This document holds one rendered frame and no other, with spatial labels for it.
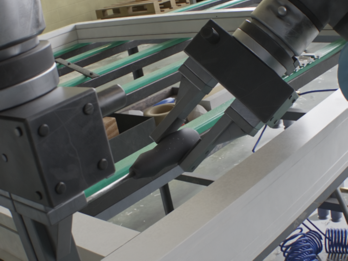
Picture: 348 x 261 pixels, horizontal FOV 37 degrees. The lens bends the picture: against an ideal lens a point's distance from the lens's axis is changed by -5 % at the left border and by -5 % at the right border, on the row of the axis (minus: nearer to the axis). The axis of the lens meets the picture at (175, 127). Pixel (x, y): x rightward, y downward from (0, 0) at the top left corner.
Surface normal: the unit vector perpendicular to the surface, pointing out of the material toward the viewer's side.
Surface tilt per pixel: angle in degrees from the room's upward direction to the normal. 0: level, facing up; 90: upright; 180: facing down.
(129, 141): 90
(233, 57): 63
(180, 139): 49
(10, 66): 90
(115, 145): 90
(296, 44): 107
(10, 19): 90
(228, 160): 0
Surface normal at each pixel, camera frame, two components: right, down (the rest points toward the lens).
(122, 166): -0.20, -0.92
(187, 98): -0.33, -0.10
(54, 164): 0.73, 0.08
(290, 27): 0.04, 0.23
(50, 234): -0.65, 0.37
